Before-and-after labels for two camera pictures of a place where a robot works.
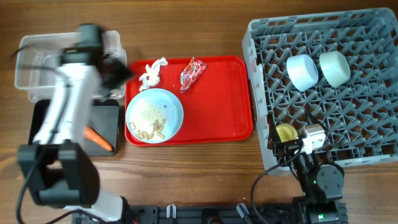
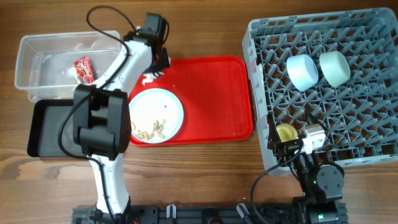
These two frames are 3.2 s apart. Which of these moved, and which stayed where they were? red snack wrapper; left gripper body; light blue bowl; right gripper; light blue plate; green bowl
Moved: left gripper body; red snack wrapper
Stayed: right gripper; green bowl; light blue bowl; light blue plate
